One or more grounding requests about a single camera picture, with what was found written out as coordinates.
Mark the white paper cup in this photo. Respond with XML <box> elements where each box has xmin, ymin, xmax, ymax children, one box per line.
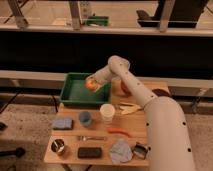
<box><xmin>100</xmin><ymin>104</ymin><xmax>115</xmax><ymax>123</ymax></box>

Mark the red yellow apple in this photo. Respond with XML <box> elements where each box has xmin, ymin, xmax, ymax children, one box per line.
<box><xmin>85</xmin><ymin>77</ymin><xmax>99</xmax><ymax>92</ymax></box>

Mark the green plastic tray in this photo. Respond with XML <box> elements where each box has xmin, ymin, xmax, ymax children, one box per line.
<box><xmin>60</xmin><ymin>72</ymin><xmax>111</xmax><ymax>107</ymax></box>

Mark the purple eggplant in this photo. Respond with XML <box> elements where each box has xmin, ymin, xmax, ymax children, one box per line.
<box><xmin>152</xmin><ymin>89</ymin><xmax>171</xmax><ymax>97</ymax></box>

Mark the green box on shelf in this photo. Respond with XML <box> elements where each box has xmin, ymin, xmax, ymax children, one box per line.
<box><xmin>86</xmin><ymin>16</ymin><xmax>109</xmax><ymax>26</ymax></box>

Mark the steel cup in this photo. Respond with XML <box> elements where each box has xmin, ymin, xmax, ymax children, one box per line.
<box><xmin>51</xmin><ymin>139</ymin><xmax>65</xmax><ymax>155</ymax></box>

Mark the peeled banana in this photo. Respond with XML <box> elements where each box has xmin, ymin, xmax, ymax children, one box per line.
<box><xmin>117</xmin><ymin>102</ymin><xmax>141</xmax><ymax>115</ymax></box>

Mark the black rectangular block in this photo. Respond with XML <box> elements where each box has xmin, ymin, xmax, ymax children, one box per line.
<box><xmin>78</xmin><ymin>147</ymin><xmax>102</xmax><ymax>158</ymax></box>

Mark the grey blue crumpled cloth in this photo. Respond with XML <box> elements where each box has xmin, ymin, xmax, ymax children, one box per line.
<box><xmin>109</xmin><ymin>139</ymin><xmax>133</xmax><ymax>165</ymax></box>

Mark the blue sponge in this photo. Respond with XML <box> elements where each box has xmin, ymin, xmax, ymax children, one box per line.
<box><xmin>52</xmin><ymin>118</ymin><xmax>73</xmax><ymax>130</ymax></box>

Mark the blue small cup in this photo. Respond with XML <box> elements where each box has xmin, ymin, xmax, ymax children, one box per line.
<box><xmin>79</xmin><ymin>111</ymin><xmax>92</xmax><ymax>127</ymax></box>

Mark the small metal tin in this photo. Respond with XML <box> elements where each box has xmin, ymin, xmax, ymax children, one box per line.
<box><xmin>133</xmin><ymin>142</ymin><xmax>148</xmax><ymax>160</ymax></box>

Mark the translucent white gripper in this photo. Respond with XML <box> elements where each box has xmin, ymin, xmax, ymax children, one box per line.
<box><xmin>94</xmin><ymin>66</ymin><xmax>113</xmax><ymax>86</ymax></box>

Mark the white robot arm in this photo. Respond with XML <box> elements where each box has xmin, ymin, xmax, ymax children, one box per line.
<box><xmin>93</xmin><ymin>55</ymin><xmax>196</xmax><ymax>171</ymax></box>

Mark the silver fork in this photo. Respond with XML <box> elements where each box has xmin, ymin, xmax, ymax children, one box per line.
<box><xmin>78</xmin><ymin>136</ymin><xmax>107</xmax><ymax>141</ymax></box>

